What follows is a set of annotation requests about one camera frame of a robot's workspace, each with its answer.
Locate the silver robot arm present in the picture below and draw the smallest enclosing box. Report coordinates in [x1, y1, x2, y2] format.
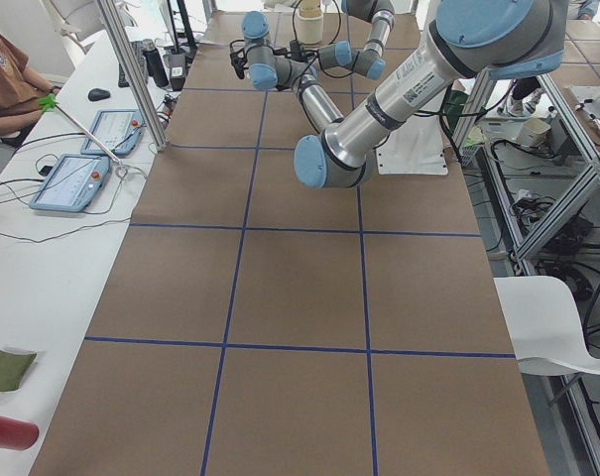
[294, 0, 568, 188]
[229, 11, 344, 133]

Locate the upper teach pendant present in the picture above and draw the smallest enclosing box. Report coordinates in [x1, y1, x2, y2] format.
[89, 109, 145, 157]

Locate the teach pendant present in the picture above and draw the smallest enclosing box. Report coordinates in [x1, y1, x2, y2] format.
[29, 154, 110, 213]
[89, 109, 145, 157]

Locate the cream plastic basket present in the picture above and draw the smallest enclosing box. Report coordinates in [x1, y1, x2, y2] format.
[295, 0, 323, 45]

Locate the lower teach pendant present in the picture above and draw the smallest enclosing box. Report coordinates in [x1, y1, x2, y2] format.
[29, 154, 110, 213]

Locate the black keyboard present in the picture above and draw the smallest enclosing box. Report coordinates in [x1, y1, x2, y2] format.
[116, 38, 147, 89]

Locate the black computer mouse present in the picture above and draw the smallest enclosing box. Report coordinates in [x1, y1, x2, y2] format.
[87, 88, 111, 102]

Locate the white chair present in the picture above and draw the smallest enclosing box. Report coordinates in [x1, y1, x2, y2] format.
[494, 276, 600, 406]

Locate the metal rod green tip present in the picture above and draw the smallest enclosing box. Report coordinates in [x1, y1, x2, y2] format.
[37, 93, 122, 166]

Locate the person in brown shirt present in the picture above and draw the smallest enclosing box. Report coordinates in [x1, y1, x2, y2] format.
[0, 34, 60, 147]

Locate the green bean bag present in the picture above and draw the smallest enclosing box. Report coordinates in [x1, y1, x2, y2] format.
[0, 349, 37, 393]

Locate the red bottle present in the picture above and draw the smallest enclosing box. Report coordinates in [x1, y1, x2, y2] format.
[0, 416, 40, 450]

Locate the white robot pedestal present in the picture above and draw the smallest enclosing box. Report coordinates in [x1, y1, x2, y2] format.
[377, 116, 448, 176]

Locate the aluminium frame post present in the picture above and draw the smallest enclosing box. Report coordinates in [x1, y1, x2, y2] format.
[95, 0, 167, 152]

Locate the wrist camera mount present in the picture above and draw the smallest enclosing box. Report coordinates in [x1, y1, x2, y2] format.
[229, 40, 248, 80]

